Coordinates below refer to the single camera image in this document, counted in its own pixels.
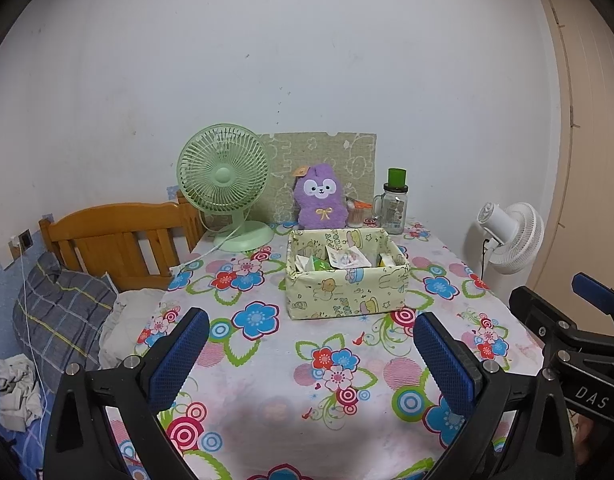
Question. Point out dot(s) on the green cartoon print board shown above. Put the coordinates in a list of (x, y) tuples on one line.
[(357, 160)]

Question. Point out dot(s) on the purple plush toy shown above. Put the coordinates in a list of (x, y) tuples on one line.
[(319, 210)]

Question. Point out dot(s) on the wall socket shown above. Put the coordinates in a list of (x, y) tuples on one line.
[(25, 240)]

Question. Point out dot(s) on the beige door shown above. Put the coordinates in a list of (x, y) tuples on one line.
[(597, 160)]

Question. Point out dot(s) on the grey plaid pillow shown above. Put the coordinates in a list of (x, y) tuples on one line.
[(62, 310)]

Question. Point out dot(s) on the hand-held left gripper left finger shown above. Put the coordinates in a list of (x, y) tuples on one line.
[(179, 355)]

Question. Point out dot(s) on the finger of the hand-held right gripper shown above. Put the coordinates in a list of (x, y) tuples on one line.
[(547, 320), (597, 292)]

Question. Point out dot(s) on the yellow cartoon print storage box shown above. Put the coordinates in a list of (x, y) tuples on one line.
[(337, 295)]

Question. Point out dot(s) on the orange lid swab jar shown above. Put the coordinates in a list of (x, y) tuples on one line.
[(357, 216)]

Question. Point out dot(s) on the wooden bed headboard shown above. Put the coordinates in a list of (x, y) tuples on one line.
[(112, 225)]

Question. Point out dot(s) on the blue checked bedsheet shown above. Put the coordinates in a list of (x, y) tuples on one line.
[(22, 450)]

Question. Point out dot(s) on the white bedding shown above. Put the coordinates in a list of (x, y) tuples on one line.
[(132, 320)]

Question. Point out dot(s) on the green packet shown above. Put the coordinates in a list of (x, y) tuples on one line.
[(321, 264)]

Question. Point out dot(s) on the white standing fan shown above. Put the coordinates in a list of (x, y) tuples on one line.
[(502, 227)]

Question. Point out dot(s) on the white crumpled cloth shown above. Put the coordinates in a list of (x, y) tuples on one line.
[(17, 390)]

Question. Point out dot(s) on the green desk fan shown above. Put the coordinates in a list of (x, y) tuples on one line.
[(222, 175)]

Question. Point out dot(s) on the glass mug jar green lid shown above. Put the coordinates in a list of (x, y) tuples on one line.
[(394, 212)]

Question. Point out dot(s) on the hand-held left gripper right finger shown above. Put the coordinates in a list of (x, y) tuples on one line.
[(444, 360)]

